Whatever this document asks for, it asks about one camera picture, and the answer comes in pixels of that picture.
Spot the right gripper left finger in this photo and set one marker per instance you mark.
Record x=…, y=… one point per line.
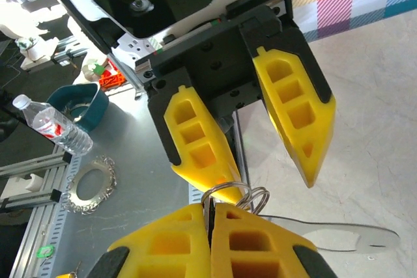
x=195, y=258

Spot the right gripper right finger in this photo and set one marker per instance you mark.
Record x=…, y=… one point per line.
x=221, y=258

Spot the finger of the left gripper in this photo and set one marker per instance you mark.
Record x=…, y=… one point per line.
x=321, y=89
x=169, y=147

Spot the black fob keys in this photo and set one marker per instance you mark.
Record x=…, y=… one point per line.
x=210, y=213

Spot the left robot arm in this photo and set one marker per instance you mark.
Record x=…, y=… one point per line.
x=16, y=29

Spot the grey metal sheet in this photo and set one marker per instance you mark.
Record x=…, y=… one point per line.
x=140, y=177

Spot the teal curved container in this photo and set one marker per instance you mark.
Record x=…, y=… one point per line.
x=97, y=108

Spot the orange plastic crate toy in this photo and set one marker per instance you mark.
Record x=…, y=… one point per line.
x=112, y=81

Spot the metal plate with keyrings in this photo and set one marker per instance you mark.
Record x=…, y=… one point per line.
x=73, y=190

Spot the white and green object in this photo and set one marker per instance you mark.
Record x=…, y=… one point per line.
x=94, y=69

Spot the clear plastic water bottle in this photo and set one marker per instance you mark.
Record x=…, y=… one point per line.
x=55, y=125

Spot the green plastic tag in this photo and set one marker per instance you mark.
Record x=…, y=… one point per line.
x=45, y=251

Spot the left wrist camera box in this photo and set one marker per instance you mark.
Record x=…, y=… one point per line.
x=153, y=1

